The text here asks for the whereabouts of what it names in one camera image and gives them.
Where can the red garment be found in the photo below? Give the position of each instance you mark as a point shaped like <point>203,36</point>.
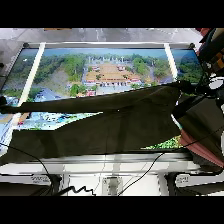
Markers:
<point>200,151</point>

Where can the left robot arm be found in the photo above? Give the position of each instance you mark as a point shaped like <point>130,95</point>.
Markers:
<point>53,184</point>

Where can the silver frame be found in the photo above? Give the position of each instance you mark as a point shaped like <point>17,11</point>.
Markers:
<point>113,166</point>

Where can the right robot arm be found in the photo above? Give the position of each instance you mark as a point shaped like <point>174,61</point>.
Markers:
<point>171,185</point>

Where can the dark brown garment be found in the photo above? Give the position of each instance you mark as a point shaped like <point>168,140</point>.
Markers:
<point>205,123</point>

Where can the heap of clothes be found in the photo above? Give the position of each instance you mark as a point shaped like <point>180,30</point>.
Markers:
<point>213,46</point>

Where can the dark green pants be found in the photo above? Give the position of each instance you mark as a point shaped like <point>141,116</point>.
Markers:
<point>126,126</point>

